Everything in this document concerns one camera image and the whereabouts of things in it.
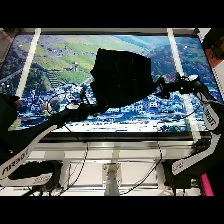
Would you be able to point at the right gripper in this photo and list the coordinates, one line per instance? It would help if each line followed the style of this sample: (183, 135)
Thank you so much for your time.
(165, 87)

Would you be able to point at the black garment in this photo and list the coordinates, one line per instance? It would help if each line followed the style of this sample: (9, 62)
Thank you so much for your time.
(123, 76)

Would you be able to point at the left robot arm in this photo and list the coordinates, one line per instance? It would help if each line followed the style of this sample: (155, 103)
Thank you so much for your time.
(23, 140)

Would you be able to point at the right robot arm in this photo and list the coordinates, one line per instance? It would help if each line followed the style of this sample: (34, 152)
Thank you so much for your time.
(210, 115)

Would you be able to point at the silver frame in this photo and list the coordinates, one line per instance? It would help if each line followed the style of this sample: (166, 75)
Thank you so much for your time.
(111, 180)

